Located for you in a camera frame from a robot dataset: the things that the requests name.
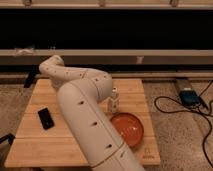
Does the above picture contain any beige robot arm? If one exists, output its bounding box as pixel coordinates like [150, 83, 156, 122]
[39, 55, 145, 171]

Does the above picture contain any small white bottle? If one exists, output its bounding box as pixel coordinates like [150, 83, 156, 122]
[108, 87, 119, 114]

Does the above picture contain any wooden table board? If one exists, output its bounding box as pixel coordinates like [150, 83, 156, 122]
[5, 79, 160, 168]

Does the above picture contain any black smartphone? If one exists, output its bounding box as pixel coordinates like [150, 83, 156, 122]
[38, 108, 54, 130]

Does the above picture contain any black object at left edge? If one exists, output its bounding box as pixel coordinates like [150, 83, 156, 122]
[0, 133, 15, 144]

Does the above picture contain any black cable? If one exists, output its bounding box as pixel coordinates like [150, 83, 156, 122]
[153, 79, 213, 169]

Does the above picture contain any clear plastic scrap on rail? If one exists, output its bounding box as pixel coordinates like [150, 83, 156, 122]
[14, 48, 35, 56]

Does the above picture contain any white tag on rail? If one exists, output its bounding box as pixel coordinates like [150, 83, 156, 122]
[136, 56, 144, 64]

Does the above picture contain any blue power adapter box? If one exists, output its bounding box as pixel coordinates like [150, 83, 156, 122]
[179, 90, 200, 106]

